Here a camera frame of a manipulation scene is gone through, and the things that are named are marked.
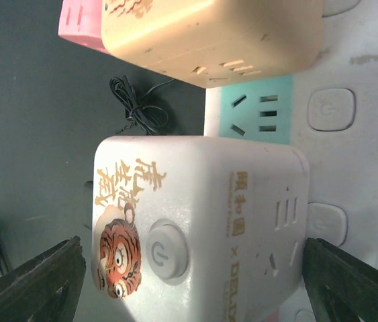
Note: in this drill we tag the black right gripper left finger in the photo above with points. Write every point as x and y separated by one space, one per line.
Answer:
47 287

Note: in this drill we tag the white tiger cube socket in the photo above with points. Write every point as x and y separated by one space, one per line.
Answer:
197 228

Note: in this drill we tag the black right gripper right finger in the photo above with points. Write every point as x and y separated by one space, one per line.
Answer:
340 287

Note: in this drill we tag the pink plug adapter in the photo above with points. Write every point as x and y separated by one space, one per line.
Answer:
80 23

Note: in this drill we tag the beige dragon cube socket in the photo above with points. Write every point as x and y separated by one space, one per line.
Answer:
217 42

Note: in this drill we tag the white power strip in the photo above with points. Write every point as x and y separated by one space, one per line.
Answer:
330 113

